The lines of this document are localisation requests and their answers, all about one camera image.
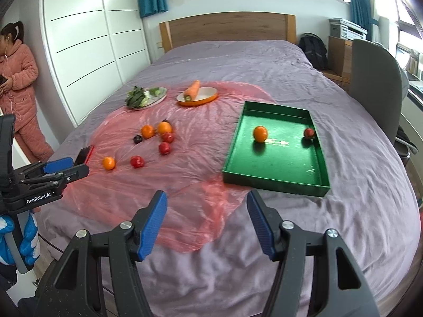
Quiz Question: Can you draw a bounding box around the black backpack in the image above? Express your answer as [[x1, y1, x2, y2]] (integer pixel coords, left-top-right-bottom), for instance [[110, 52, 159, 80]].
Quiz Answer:
[[298, 33, 329, 71]]

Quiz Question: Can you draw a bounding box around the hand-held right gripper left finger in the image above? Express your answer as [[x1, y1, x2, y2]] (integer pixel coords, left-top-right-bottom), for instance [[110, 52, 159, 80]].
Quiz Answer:
[[33, 190, 168, 317]]

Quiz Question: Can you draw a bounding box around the red plastic sheet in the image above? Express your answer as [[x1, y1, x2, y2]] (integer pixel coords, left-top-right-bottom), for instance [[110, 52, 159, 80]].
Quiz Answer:
[[61, 81, 278, 254]]

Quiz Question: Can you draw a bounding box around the white wardrobe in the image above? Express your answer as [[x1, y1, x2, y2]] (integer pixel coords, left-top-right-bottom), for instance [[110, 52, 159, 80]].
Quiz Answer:
[[41, 0, 151, 126]]

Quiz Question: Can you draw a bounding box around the orange oval dish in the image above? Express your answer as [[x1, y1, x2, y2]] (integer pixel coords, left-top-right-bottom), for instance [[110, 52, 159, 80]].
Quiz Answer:
[[176, 87, 219, 107]]

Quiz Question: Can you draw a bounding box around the black cable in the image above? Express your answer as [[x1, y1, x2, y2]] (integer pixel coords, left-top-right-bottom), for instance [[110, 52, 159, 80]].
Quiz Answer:
[[36, 234, 63, 260]]

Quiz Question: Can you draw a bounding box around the patterned round plate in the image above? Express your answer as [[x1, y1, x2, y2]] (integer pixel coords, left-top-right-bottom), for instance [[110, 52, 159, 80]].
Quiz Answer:
[[126, 87, 167, 110]]

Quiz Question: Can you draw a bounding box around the green tray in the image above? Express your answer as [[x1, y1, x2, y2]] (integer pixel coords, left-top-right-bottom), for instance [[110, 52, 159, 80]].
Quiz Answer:
[[221, 101, 331, 198]]

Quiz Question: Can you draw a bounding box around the person's left hand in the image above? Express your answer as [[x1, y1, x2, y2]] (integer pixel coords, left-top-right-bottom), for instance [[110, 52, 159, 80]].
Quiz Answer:
[[0, 211, 41, 266]]

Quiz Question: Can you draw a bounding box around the phone in red case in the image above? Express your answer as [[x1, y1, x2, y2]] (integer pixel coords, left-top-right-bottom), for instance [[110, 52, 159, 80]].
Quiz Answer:
[[73, 145, 95, 166]]

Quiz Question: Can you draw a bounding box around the grey chair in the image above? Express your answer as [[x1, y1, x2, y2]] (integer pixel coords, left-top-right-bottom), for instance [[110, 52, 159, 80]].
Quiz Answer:
[[350, 39, 419, 159]]

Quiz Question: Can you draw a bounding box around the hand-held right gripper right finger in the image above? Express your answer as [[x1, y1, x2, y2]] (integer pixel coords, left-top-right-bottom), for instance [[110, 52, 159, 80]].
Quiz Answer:
[[247, 190, 380, 317]]

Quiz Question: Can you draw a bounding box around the wooden cabinet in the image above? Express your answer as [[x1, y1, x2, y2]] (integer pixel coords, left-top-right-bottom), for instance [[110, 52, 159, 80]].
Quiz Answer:
[[322, 36, 354, 85]]

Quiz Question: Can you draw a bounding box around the wooden headboard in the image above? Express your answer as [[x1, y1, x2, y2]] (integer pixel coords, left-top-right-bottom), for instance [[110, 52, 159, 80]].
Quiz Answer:
[[159, 12, 297, 53]]

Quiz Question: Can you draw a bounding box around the leafy green vegetable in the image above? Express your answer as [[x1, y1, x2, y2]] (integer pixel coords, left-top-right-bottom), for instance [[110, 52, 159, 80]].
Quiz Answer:
[[125, 86, 148, 108]]

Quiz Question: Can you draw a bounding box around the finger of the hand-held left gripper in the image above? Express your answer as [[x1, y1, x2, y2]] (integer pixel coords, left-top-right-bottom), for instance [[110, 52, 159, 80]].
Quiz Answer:
[[11, 157, 74, 180], [20, 164, 90, 189]]

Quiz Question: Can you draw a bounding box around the white printer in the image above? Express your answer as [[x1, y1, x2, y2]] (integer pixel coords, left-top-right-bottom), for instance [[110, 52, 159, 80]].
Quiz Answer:
[[328, 17, 368, 40]]

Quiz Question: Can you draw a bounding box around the carrot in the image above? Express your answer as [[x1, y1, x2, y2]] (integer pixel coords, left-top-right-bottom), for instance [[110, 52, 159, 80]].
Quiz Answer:
[[183, 80, 201, 102]]

